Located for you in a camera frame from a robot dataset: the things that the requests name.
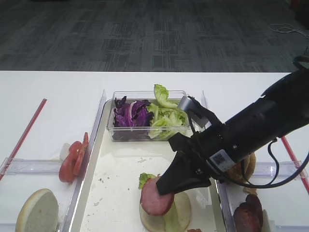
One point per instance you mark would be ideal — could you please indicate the sesame bun half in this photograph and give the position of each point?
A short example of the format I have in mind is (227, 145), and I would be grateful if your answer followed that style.
(251, 161)
(236, 173)

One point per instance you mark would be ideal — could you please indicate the tomato slices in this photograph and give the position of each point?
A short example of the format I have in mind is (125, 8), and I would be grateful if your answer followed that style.
(71, 165)

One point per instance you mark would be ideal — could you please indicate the lettuce leaf on bun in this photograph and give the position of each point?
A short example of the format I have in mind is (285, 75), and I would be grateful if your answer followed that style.
(158, 213)

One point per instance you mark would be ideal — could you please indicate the clear plastic salad box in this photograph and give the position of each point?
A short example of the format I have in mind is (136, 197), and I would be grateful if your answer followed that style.
(131, 133)

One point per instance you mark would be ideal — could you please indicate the green lettuce in box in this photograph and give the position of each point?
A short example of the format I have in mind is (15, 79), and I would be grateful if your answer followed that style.
(168, 119)

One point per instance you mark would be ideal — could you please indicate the stacked meat patty slices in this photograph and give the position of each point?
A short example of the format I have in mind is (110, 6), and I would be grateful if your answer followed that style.
(248, 216)

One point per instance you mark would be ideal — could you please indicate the white metal tray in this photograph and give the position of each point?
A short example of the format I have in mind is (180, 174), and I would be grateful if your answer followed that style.
(110, 198)

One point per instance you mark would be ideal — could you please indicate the sesame bun rear half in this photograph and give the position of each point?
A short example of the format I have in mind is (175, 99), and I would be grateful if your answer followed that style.
(251, 161)

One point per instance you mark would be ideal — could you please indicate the meat patty slice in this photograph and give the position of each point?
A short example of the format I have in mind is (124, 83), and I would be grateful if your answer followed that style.
(152, 202)

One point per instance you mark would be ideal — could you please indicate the left red strip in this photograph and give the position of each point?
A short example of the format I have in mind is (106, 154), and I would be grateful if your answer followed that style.
(24, 135)

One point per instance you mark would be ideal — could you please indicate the white bun half left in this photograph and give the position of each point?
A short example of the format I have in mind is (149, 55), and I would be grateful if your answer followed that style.
(39, 213)

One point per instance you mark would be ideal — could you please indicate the left upper clear divider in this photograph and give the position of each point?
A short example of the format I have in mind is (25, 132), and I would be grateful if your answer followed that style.
(29, 166)

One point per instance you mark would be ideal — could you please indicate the purple cabbage leaves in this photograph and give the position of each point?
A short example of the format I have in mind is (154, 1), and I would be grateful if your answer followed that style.
(133, 114)

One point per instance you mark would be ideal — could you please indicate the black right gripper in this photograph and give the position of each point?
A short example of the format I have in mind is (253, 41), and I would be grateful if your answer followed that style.
(210, 151)

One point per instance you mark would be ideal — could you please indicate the bottom bun slice on tray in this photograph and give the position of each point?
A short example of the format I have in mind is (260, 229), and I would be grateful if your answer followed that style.
(183, 210)

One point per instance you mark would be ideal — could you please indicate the clear long rail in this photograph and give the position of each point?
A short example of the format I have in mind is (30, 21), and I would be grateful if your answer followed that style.
(222, 215)
(87, 149)

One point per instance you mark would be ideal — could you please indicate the right red strip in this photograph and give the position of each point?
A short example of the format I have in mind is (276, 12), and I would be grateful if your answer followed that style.
(297, 164)

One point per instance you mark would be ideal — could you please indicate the sesame bun front half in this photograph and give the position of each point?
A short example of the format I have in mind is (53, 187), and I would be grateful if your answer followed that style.
(236, 173)

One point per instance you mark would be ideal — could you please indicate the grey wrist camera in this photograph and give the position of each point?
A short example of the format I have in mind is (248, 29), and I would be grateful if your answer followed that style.
(194, 109)

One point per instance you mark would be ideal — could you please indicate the left clear long rail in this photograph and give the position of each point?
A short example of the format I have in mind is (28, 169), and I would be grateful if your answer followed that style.
(87, 149)

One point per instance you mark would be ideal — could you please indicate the right clear long rail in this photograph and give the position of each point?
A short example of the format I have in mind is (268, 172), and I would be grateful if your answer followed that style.
(222, 215)

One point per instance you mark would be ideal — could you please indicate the red strip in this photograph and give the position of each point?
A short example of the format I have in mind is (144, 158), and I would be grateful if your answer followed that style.
(24, 135)
(297, 164)

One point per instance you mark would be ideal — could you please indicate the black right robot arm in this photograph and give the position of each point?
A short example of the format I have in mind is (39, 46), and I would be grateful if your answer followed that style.
(282, 108)

